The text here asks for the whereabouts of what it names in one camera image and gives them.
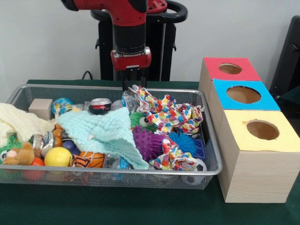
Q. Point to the blue spiky ball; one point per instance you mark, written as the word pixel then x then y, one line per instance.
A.
pixel 183 143

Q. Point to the black chair back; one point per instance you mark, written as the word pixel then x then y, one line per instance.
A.
pixel 288 61

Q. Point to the wooden three-hole box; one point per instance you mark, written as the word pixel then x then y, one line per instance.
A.
pixel 258 173

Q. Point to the yellow ball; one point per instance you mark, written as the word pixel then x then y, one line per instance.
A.
pixel 57 157

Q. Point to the purple spiky ball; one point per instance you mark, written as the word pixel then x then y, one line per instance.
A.
pixel 147 143

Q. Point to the colourful patterned cloth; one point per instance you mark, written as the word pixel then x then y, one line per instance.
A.
pixel 173 115

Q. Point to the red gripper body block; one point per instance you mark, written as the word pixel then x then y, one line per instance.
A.
pixel 131 60

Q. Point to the shallow clear mesh bin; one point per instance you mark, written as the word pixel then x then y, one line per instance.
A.
pixel 213 159

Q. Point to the small soccer ball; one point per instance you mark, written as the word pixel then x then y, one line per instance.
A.
pixel 196 172

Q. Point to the cream yellow cloth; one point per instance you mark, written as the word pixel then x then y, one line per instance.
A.
pixel 21 122

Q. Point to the blue globe ball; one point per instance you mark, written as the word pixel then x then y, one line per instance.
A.
pixel 62 107

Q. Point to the dark green table cloth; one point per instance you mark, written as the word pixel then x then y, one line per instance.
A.
pixel 117 206

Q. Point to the brown plush bear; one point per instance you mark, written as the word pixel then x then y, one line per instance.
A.
pixel 21 154

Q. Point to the wooden cube block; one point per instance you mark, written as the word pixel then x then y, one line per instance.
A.
pixel 41 108

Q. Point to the mint green cloth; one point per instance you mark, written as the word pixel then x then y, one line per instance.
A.
pixel 108 133

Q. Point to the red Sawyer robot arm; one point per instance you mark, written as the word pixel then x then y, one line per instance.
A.
pixel 129 18

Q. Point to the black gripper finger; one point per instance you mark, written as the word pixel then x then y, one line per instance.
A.
pixel 144 78
pixel 125 80

